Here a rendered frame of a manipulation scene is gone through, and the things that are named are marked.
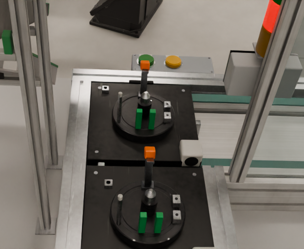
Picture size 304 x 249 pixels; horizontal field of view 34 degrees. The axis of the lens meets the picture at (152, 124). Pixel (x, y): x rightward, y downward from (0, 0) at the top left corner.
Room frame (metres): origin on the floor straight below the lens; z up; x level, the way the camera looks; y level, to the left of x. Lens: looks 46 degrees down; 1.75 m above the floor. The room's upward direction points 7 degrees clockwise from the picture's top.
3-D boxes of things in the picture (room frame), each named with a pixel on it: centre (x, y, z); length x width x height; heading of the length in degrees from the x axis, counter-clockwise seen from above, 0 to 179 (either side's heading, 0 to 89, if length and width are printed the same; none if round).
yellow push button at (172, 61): (1.00, -0.03, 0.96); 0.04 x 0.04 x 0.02
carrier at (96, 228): (0.52, -0.01, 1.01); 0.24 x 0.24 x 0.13; 8
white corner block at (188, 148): (0.69, -0.09, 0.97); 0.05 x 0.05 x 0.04; 8
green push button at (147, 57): (0.99, 0.03, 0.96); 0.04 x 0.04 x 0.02
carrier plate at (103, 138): (0.77, 0.02, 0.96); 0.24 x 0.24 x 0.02; 8
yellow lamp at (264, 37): (0.68, -0.18, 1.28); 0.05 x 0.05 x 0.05
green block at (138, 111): (0.73, 0.03, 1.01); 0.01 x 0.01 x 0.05; 8
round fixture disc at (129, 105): (0.77, 0.02, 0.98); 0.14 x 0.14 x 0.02
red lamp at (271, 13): (0.68, -0.18, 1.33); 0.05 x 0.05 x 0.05
